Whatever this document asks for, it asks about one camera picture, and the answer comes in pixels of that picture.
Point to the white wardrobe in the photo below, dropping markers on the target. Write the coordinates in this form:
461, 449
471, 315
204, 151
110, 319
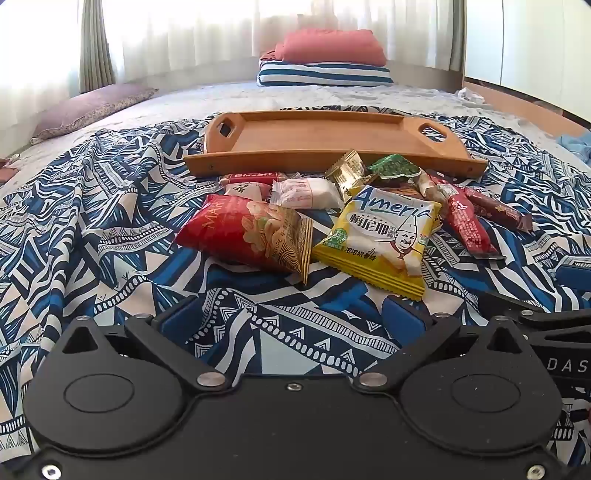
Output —
531, 46

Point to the blue white striped pillow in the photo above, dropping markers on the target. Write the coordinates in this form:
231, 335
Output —
323, 74

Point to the blue white patterned blanket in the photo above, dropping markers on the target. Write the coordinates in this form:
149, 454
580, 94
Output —
115, 240

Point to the purple pillow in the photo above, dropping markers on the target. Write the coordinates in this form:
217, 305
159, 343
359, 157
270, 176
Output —
87, 108

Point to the red pillow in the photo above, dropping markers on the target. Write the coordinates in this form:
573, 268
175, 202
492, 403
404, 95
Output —
332, 46

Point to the red label biscuit packet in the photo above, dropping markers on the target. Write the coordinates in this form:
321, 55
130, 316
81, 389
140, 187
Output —
251, 177

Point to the yellow cracker packet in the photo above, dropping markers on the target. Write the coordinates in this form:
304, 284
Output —
369, 240

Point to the white snack packet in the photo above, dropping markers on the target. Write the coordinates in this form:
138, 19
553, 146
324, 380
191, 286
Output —
309, 194

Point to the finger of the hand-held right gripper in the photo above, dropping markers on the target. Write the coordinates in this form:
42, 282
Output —
575, 280
554, 319

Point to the wooden tray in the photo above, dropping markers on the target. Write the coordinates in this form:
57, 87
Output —
323, 134

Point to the green pea packet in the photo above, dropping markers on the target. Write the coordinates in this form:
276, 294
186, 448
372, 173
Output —
395, 167

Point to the grey bed sheet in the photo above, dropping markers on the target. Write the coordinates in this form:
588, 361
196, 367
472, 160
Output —
207, 99

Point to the light blue cloth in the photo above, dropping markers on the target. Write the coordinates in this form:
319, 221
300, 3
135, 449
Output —
577, 147

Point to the red peanut bag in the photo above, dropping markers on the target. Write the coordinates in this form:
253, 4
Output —
240, 230

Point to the gold snack packet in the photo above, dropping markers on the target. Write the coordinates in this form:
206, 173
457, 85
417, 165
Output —
348, 173

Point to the wooden bed frame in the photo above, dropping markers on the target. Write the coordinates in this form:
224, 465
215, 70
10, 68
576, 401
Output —
517, 106

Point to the long red snack packet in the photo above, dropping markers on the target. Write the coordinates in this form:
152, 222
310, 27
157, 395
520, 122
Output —
464, 221

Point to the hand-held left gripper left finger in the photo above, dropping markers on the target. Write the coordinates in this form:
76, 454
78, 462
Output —
178, 321

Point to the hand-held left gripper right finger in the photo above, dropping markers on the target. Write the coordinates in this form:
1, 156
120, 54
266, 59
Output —
401, 321

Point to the dark red snack bar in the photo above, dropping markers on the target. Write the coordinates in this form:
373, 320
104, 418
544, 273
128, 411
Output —
498, 207

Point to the red-edged biscuit packet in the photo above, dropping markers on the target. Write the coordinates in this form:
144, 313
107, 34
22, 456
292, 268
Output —
247, 190

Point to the brown object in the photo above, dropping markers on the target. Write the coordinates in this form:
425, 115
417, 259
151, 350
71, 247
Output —
8, 171

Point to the white sheer curtain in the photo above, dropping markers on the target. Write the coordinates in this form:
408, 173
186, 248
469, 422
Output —
184, 37

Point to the white crumpled paper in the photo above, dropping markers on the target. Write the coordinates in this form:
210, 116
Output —
468, 94

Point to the olive curtain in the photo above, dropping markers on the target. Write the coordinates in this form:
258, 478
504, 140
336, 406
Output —
94, 46

